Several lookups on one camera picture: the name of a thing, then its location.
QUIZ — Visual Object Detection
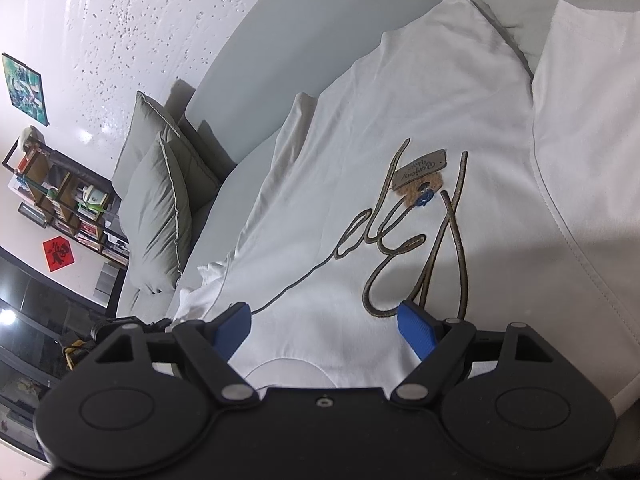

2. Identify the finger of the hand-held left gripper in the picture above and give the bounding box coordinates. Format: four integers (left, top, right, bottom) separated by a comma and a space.
91, 317, 173, 337

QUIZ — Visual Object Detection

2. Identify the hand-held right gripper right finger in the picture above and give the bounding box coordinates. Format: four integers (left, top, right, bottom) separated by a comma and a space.
390, 301, 581, 404

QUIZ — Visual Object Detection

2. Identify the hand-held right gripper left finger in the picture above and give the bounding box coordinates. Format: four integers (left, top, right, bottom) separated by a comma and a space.
75, 302, 260, 406

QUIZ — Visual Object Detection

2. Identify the white t-shirt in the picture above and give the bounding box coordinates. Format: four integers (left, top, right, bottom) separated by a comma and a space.
170, 0, 640, 411

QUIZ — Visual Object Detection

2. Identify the grey box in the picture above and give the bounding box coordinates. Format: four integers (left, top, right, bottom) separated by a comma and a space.
95, 262, 124, 307

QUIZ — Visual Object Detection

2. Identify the dark glass cabinet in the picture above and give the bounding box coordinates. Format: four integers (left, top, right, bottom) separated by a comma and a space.
0, 247, 126, 461

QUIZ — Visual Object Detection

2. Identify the small grey piped pillow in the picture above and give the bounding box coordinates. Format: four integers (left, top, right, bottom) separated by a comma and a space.
118, 132, 194, 294

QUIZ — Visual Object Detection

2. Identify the large grey piped pillow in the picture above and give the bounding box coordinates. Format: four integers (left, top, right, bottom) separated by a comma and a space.
112, 91, 222, 212

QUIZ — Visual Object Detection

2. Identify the grey fabric sofa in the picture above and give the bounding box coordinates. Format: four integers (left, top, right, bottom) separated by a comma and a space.
112, 0, 640, 416

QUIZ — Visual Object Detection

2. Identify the red paper wall decoration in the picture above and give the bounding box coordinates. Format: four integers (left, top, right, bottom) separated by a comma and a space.
42, 239, 77, 272

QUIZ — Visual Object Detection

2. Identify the green wall painting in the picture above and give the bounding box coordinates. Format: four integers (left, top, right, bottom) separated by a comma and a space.
1, 52, 51, 127

